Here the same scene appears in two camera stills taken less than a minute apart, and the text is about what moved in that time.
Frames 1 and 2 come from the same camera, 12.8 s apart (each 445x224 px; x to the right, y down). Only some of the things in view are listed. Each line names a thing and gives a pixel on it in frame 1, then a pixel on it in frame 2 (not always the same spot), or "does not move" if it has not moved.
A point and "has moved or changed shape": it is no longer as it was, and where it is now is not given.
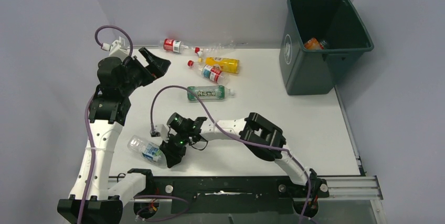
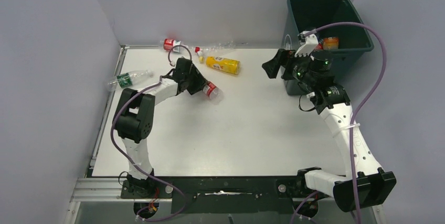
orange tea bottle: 312,44 has moved or changed shape
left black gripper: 157,67 -> 199,81
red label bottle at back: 174,45 does not move
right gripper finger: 175,150 -> 272,66
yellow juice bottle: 228,65 does not move
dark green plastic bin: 335,19 does not move
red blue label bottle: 211,73 -> 213,93
